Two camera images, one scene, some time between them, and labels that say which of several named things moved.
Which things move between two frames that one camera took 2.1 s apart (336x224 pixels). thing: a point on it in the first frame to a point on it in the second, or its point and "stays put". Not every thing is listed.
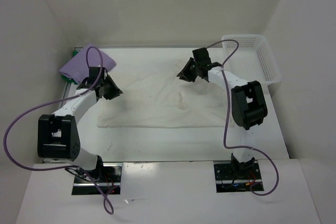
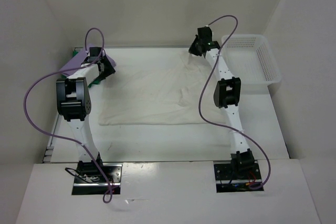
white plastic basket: [254, 60] stays put
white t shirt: [155, 95] stays put
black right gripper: [185, 73] to [192, 49]
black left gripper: [115, 91] to [109, 68]
